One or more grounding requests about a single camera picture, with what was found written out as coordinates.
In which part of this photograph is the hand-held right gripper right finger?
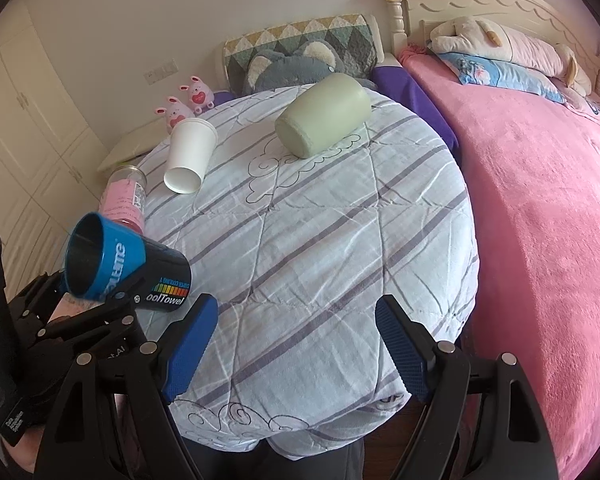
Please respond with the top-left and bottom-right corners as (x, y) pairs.
(375, 294), (574, 480)

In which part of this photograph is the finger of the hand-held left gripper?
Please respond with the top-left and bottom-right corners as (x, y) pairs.
(36, 291), (140, 348)
(7, 271), (67, 333)

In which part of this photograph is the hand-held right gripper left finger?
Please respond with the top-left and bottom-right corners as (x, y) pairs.
(34, 294), (220, 480)

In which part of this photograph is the blue and black towel canister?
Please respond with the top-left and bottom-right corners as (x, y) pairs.
(62, 212), (193, 317)

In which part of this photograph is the white paper cup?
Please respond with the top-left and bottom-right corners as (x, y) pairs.
(163, 117), (219, 195)

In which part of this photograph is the pale green cup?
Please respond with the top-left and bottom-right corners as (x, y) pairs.
(274, 72), (372, 159)

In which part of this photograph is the glass jar with pink contents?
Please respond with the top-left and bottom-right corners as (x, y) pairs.
(97, 162), (149, 235)

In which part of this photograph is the striped white quilt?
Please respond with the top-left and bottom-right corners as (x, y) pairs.
(137, 84), (481, 459)

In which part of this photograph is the white wardrobe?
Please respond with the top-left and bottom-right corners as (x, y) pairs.
(0, 0), (107, 306)

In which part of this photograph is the cream flat cushion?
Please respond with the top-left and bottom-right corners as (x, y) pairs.
(97, 120), (174, 172)

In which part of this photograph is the pink fleece blanket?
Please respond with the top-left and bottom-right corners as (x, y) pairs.
(399, 45), (600, 480)

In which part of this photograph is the grey plush koala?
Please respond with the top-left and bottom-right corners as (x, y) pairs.
(244, 42), (377, 97)

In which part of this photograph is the blue printed pillow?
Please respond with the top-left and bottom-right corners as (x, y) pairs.
(437, 52), (567, 104)

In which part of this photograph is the long white pink plush toy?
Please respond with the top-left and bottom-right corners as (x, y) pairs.
(428, 16), (594, 97)

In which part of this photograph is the patchwork quilted cushion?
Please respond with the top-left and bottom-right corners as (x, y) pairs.
(222, 14), (382, 97)

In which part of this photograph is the cream carved headboard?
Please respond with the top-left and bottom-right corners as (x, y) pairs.
(400, 0), (600, 97)

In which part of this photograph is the white wall switch plate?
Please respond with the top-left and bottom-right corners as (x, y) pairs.
(145, 59), (179, 84)

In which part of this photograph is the cream turned bed post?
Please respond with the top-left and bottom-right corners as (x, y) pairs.
(375, 0), (407, 57)

